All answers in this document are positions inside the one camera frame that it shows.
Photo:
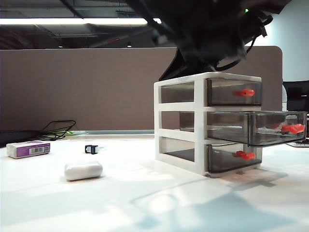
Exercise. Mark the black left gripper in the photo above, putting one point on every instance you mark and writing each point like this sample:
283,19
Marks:
212,31

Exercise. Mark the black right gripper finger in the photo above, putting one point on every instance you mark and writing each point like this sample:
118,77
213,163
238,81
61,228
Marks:
172,70

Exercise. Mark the white plastic drawer cabinet frame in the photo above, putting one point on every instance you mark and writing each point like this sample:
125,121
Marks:
200,120

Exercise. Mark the white earphone case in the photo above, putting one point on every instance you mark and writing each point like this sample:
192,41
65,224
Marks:
83,170

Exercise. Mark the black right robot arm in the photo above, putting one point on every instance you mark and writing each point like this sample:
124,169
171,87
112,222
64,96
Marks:
272,4

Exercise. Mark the round ceiling spotlight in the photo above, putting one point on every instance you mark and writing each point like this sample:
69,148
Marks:
129,44

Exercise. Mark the brown desk partition panel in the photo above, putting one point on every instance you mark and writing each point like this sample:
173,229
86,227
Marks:
72,91

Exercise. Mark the black monitor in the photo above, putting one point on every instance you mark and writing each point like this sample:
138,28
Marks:
297,96

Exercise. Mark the small black plastic clip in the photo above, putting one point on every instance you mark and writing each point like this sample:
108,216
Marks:
89,149

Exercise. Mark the long ceiling light strip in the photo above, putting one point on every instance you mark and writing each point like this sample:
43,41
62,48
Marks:
60,21

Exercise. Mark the white flat tray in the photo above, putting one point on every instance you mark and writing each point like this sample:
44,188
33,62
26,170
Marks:
299,144

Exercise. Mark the purple and white small box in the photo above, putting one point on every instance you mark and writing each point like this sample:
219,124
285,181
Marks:
24,149

